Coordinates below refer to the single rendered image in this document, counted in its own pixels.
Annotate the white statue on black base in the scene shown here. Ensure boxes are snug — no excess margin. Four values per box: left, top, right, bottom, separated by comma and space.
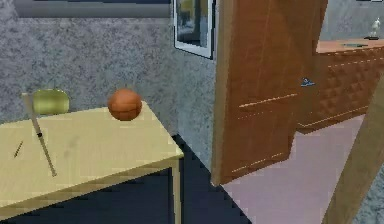
363, 17, 382, 41

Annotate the grey window frame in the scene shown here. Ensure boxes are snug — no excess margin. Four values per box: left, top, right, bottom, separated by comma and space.
13, 0, 172, 19

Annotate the beige baseball bat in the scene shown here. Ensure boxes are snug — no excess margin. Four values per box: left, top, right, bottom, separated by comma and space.
21, 92, 58, 178

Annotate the brown wooden room door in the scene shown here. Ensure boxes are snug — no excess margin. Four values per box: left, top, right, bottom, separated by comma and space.
210, 0, 329, 186

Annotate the white framed wall picture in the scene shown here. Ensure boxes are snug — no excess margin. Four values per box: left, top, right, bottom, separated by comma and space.
172, 0, 215, 60

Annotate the orange basketball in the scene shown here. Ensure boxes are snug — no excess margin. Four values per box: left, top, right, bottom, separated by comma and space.
107, 88, 144, 122

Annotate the blue door handle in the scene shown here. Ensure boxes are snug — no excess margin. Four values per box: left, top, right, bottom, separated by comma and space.
300, 77, 316, 88

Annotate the pale yellow wooden table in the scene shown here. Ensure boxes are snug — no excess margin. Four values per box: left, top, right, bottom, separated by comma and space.
0, 100, 185, 224

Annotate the green apple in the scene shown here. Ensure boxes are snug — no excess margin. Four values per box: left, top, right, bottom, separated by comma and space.
32, 88, 71, 116

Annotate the brown pencil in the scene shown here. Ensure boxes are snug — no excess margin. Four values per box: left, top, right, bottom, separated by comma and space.
13, 140, 25, 159

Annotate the dark flat object on dresser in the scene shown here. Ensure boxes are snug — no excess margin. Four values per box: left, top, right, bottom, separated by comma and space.
340, 42, 370, 49

